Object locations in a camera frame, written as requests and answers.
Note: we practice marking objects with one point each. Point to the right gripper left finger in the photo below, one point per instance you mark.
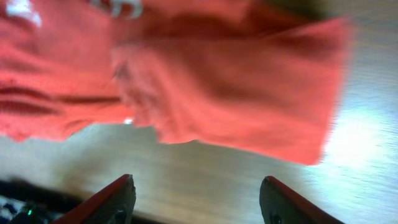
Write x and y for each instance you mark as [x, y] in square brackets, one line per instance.
[114, 204]

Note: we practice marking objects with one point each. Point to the orange printed t-shirt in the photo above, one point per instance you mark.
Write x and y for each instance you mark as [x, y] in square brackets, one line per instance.
[242, 74]

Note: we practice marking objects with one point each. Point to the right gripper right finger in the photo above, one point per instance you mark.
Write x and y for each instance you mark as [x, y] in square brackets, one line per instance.
[282, 205]

